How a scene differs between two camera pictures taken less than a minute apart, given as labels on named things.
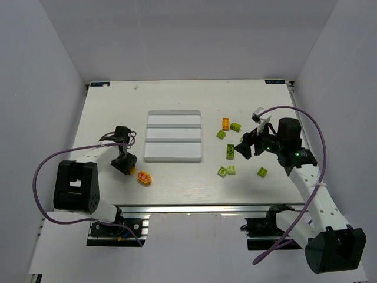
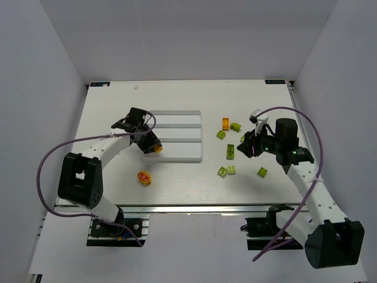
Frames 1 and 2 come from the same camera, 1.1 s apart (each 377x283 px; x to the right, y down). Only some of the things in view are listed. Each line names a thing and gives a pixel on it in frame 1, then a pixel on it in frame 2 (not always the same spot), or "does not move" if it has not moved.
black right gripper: [252, 143] does not move
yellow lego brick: [133, 171] to [158, 149]
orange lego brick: [225, 124] does not move
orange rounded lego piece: [144, 177] does not move
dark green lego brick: [235, 126] does not move
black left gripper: [124, 163] to [148, 142]
